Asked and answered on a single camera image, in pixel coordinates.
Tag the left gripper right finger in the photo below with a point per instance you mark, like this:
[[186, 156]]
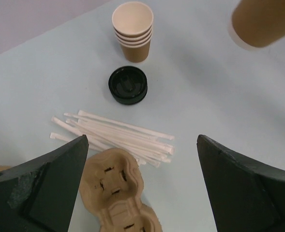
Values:
[[245, 195]]

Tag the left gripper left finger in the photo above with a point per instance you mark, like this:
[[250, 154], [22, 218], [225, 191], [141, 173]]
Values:
[[39, 195]]

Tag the pulp cup carrier tray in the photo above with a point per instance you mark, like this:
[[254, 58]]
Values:
[[111, 187]]

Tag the brown paper coffee cup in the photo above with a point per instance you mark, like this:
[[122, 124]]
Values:
[[258, 23]]

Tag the bundle of wrapped straws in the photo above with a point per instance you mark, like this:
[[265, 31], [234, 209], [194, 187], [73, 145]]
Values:
[[147, 146]]

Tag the stack of black lids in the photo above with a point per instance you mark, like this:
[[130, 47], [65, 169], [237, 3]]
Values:
[[128, 85]]

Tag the stack of paper cups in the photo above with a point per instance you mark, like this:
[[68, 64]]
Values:
[[132, 22]]

